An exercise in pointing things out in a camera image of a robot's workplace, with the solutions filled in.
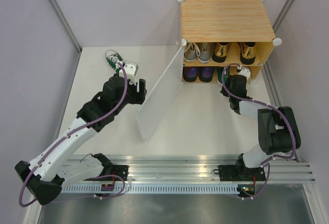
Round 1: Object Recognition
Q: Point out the green sneaker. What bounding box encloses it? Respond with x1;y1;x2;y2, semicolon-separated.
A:
105;49;125;72
216;67;230;86

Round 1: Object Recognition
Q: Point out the purple loafer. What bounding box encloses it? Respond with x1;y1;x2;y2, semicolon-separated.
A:
199;67;214;83
182;67;198;83

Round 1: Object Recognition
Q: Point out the grey sneaker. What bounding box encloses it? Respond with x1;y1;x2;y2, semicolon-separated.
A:
198;42;213;64
184;43;200;63

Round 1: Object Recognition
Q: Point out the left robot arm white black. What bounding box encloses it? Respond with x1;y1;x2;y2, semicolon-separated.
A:
15;74;147;206

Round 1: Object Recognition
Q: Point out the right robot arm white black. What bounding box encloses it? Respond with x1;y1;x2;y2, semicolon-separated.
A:
216;74;301;182

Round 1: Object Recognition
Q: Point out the white cabinet door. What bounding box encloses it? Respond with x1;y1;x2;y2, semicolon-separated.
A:
136;47;184;141

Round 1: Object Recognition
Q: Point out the wooden shoe cabinet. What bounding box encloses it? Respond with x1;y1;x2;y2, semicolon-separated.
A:
178;0;282;81

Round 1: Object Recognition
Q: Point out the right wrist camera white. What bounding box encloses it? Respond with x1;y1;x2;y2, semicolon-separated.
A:
237;66;251;83

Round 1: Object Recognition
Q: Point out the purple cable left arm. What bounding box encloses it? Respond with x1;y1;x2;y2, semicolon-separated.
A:
18;63;129;207

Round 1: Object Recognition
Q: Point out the aluminium mounting rail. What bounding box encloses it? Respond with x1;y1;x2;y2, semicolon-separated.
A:
107;155;316;184

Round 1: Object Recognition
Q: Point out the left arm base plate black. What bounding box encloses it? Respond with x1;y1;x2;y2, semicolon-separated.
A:
85;165;129;181

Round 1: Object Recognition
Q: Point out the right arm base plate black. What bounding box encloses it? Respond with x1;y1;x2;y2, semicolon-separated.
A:
218;165;266;182

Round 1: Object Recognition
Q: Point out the white slotted cable duct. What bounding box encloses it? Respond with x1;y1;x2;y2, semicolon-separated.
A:
61;182;239;194

